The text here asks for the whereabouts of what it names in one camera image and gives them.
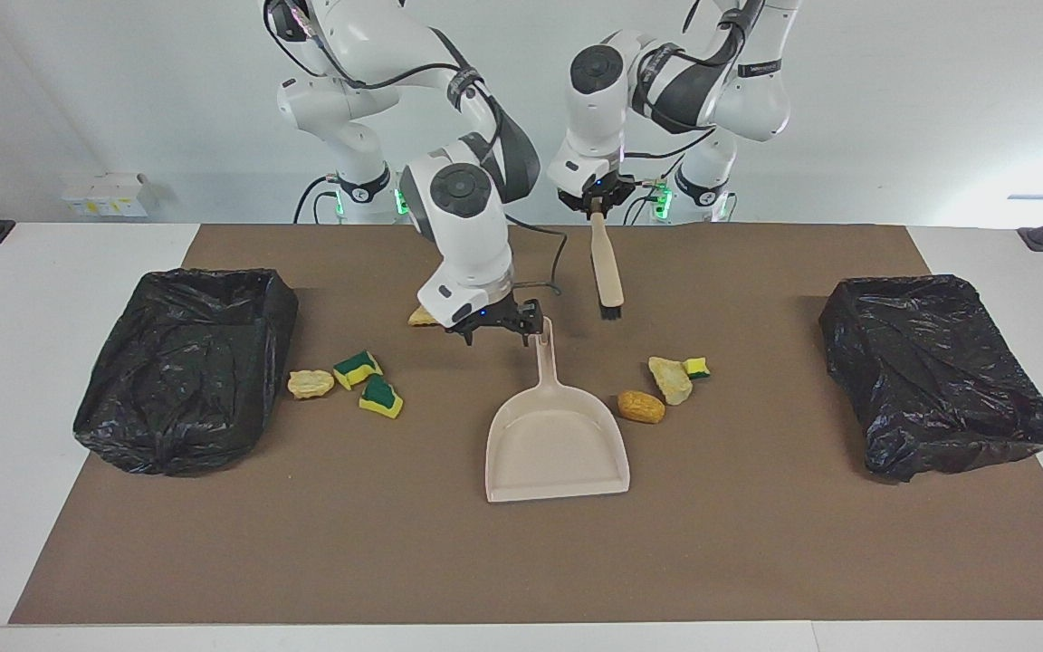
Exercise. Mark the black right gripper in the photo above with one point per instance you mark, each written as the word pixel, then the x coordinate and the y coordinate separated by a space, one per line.
pixel 490 315

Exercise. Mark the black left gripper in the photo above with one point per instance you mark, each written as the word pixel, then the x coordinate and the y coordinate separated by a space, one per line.
pixel 598 187

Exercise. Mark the beige hand brush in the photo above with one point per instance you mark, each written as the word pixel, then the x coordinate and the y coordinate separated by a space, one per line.
pixel 607 267

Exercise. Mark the beige plastic dustpan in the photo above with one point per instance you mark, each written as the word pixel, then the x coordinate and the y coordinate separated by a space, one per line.
pixel 558 453

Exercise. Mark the brown cracked bread roll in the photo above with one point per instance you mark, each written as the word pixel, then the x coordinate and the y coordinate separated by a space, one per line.
pixel 641 407

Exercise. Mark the beige angular foam chunk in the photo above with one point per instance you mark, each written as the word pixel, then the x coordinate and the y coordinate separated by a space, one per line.
pixel 670 380

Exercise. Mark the green yellow sponge piece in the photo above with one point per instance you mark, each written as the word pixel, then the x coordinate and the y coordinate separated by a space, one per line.
pixel 380 398
pixel 357 369

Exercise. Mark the plain yellow sponge piece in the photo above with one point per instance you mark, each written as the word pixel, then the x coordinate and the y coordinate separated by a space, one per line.
pixel 697 368

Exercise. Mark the beige foam lump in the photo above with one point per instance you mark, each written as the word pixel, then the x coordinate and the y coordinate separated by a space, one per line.
pixel 310 384

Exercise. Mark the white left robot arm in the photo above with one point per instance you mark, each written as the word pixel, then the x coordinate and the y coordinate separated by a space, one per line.
pixel 594 118

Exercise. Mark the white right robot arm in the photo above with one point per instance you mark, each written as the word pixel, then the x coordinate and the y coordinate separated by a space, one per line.
pixel 467 226

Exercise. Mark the black bag lined bin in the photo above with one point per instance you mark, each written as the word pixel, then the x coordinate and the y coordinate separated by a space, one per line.
pixel 177 380
pixel 929 362

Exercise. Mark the pale yellow crumpled foam lump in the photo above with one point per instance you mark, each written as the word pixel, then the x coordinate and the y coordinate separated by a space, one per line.
pixel 420 317

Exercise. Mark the brown table mat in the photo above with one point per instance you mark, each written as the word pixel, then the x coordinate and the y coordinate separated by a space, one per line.
pixel 757 543

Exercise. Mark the white cardboard box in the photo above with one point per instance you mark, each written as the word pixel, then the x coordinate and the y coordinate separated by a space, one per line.
pixel 110 195

